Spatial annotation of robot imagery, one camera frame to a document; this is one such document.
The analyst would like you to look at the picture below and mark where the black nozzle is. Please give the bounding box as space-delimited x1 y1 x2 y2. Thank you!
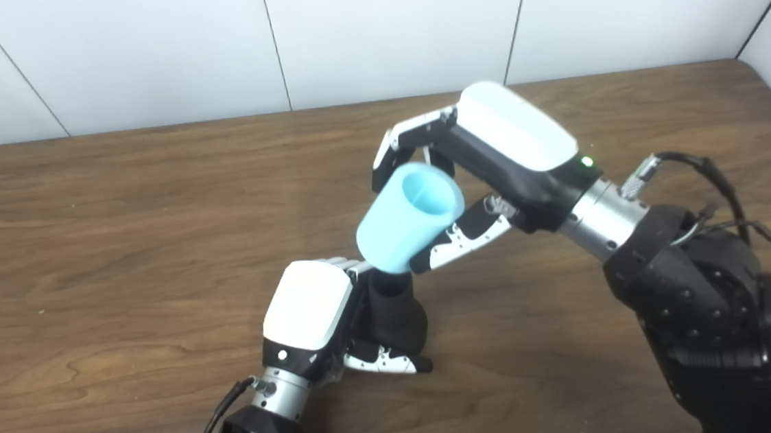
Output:
362 266 431 362

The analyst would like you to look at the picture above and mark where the light-blue hose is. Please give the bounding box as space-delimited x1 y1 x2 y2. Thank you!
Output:
350 159 471 278

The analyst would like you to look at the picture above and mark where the thick black right wrist cable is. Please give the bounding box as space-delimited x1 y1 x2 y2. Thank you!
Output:
618 145 753 257

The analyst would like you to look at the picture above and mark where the white and black left hand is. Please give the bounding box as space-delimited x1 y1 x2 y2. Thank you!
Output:
255 249 435 392

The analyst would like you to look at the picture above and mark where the white and black right hand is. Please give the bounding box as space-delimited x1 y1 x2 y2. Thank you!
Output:
365 73 611 277

